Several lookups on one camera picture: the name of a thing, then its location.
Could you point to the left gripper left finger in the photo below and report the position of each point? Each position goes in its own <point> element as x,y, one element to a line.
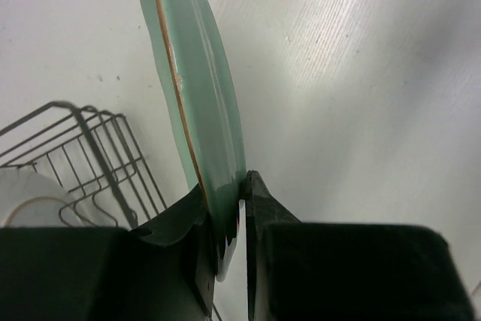
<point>162,270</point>

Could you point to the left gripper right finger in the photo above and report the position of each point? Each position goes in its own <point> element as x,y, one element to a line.
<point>345,271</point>

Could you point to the red and teal plate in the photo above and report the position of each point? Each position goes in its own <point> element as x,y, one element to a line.
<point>29,199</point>

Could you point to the green flower plate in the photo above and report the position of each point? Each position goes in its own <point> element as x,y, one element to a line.
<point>202,106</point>

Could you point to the wire dish rack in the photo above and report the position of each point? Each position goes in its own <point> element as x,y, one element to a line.
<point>91,153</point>

